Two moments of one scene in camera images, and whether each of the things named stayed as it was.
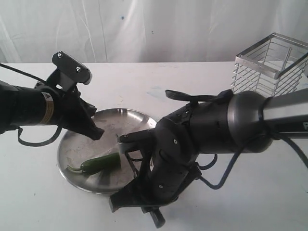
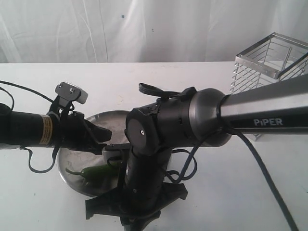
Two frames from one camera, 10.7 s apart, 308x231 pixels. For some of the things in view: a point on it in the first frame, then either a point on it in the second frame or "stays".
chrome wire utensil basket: x=274 y=66 stays
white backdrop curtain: x=120 y=31 stays
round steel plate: x=75 y=148 stays
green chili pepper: x=110 y=161 -> x=100 y=172
